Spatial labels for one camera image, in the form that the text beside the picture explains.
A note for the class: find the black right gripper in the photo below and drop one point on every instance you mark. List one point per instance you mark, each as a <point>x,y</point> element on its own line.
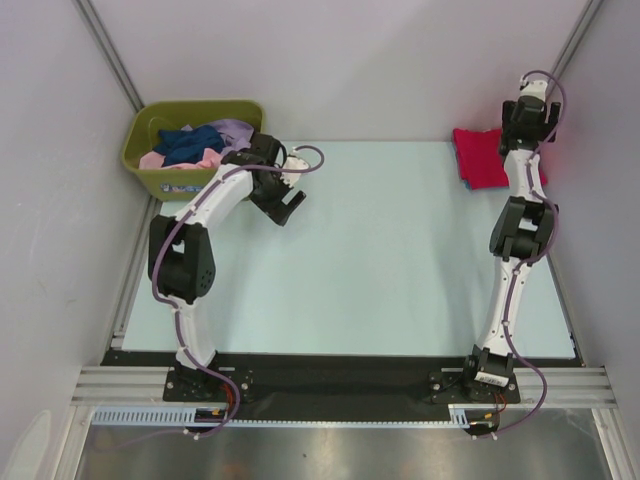
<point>545,129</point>

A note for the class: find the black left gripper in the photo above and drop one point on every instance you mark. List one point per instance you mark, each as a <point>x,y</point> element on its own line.
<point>276,209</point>

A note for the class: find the red t shirt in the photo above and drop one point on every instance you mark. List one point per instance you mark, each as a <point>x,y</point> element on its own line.
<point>478,159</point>

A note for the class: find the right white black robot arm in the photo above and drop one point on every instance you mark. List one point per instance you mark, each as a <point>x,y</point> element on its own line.
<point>520,237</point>

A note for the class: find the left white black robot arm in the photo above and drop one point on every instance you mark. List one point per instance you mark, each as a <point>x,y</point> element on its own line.
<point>181,264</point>

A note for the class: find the lilac t shirt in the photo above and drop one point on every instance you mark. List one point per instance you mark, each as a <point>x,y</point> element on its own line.
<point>236,134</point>

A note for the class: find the navy blue t shirt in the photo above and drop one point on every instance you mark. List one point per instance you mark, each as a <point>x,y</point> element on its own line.
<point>188,146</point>

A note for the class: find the olive green plastic bin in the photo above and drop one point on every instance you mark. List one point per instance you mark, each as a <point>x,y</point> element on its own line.
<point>174,184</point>

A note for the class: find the pink t shirt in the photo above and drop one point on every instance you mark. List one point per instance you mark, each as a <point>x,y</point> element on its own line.
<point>156,161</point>

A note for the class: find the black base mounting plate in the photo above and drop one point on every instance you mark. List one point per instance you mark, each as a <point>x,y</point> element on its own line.
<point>327,388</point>

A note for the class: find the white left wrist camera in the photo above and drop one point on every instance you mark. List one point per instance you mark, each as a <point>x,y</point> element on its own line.
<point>294,168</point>

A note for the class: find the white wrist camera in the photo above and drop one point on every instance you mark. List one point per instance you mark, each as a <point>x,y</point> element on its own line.
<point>531,88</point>
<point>294,168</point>

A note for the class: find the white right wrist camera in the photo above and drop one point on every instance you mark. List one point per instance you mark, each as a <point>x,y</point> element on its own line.
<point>531,88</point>

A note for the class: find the right aluminium corner post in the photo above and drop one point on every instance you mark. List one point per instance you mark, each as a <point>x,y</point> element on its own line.
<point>579,31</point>

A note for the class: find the aluminium corner post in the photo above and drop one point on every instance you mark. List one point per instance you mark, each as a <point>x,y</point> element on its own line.
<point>98,31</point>
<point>579,31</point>

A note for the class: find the left aluminium corner post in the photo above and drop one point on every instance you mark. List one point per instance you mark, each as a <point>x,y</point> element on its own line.
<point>98,31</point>

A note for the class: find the aluminium frame rail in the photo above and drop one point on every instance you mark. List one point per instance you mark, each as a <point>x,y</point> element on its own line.
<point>139,386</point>

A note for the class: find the blue slotted cable duct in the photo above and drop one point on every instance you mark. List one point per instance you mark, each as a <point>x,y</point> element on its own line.
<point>204,418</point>

